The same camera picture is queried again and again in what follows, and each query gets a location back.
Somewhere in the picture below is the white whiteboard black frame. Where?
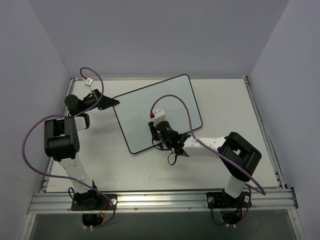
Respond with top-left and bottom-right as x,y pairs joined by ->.
114,74 -> 203,154

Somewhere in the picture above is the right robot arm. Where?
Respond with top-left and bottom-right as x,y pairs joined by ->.
148,120 -> 262,207

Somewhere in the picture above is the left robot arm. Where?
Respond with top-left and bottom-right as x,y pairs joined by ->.
44,89 -> 120,210

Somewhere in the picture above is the right black thin cable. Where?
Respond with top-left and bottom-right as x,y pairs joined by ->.
152,139 -> 181,166

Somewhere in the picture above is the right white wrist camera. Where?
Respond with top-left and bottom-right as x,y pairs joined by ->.
149,107 -> 166,127

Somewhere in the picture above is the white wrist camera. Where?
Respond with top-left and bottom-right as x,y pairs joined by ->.
84,77 -> 94,88
149,107 -> 166,127

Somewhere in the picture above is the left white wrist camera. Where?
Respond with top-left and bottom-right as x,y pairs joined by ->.
84,77 -> 94,88

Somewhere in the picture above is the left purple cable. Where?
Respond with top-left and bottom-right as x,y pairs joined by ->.
21,67 -> 117,230

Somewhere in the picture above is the purple cable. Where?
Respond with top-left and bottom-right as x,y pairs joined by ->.
149,94 -> 266,196
21,67 -> 117,230

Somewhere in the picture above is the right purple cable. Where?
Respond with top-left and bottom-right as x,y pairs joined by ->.
149,94 -> 266,196

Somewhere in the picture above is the back aluminium rail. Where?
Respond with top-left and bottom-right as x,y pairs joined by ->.
71,76 -> 249,81

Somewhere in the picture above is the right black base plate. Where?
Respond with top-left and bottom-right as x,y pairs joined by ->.
206,191 -> 252,209

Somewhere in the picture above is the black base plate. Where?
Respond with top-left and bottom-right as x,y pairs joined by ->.
71,191 -> 118,211
206,191 -> 252,209

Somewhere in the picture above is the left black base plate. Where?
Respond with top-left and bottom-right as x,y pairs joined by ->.
71,191 -> 118,211

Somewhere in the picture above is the left aluminium side rail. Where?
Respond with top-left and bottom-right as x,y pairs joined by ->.
41,159 -> 55,193

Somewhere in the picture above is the aluminium side rail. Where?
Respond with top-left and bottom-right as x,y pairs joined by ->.
242,76 -> 288,189
41,159 -> 55,193

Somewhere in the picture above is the right aluminium side rail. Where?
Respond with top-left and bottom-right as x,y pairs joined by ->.
242,76 -> 288,189

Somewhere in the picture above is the aluminium front rail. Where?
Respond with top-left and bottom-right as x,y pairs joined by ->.
27,187 -> 298,214

